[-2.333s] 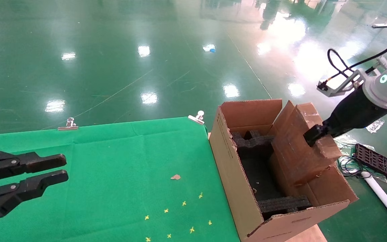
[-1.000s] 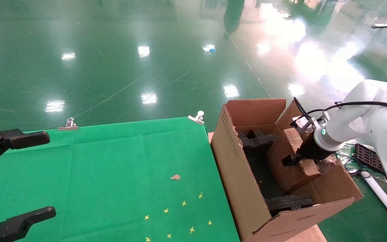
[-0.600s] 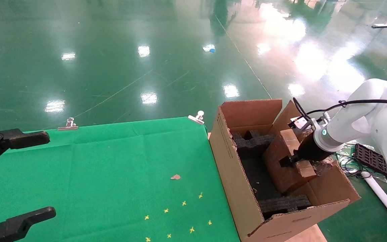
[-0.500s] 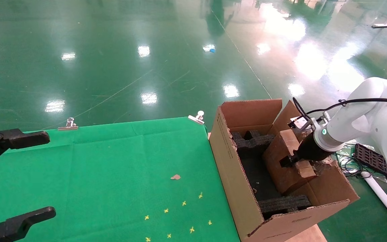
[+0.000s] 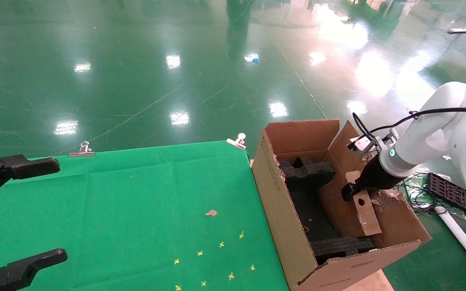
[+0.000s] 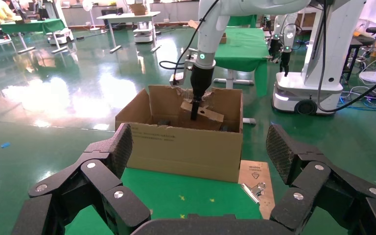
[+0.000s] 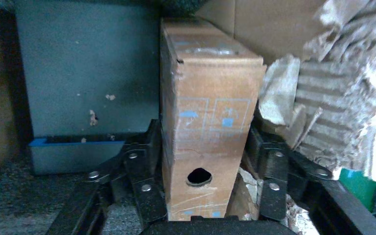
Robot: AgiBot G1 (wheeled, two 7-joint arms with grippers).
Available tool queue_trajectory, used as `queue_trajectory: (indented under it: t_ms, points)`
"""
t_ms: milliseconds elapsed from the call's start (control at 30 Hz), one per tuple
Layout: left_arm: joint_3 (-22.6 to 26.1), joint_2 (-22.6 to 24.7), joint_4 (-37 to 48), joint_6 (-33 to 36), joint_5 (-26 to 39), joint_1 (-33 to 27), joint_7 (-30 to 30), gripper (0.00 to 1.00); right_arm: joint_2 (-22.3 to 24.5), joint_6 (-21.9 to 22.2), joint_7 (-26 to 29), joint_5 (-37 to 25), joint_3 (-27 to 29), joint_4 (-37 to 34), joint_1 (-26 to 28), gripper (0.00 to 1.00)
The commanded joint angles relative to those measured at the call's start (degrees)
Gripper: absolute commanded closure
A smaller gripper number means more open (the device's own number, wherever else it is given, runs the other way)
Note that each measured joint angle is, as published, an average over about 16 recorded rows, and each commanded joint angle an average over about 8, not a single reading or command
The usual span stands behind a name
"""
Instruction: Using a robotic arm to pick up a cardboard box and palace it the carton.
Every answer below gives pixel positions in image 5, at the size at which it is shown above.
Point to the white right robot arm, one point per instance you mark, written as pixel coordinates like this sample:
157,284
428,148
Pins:
455,137

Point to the black gridded plastic tray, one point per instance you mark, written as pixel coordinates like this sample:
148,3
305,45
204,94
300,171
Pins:
449,192

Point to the small brown cardboard box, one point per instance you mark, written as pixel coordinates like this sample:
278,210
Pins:
346,216

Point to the green table cloth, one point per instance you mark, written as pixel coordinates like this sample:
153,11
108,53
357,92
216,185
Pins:
115,210

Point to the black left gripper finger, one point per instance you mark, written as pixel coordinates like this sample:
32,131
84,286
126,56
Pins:
22,266
22,166

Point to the silver camera mount bracket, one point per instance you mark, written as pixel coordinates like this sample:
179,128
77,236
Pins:
368,144

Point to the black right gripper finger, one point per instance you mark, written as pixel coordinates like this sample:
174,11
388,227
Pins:
349,192

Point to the silver binder clip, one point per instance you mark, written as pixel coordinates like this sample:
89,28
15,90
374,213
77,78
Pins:
82,150
237,141

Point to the white frame pole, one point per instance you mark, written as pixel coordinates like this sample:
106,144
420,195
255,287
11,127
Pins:
465,242

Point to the white flat bar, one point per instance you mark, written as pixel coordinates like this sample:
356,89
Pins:
462,30

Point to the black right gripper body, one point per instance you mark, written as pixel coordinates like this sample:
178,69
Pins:
378,178

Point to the small cardboard scrap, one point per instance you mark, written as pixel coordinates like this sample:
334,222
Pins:
211,213

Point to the large brown cardboard carton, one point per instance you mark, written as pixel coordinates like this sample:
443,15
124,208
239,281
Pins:
281,218

